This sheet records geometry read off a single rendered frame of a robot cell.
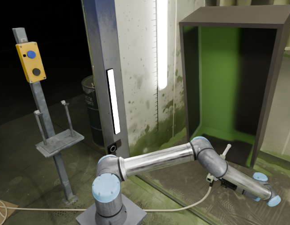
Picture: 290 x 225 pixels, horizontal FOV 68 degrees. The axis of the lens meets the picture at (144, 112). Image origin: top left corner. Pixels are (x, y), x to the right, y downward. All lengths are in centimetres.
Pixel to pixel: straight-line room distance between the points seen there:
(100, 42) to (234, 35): 101
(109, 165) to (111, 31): 103
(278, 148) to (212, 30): 158
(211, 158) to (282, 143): 162
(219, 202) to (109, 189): 135
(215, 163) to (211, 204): 103
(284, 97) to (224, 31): 134
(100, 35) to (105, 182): 107
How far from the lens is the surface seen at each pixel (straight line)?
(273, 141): 284
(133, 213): 144
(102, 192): 121
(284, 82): 294
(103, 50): 178
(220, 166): 131
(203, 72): 205
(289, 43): 263
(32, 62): 168
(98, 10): 175
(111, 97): 189
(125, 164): 136
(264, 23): 139
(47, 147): 184
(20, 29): 171
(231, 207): 231
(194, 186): 240
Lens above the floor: 179
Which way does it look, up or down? 28 degrees down
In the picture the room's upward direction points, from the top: 3 degrees counter-clockwise
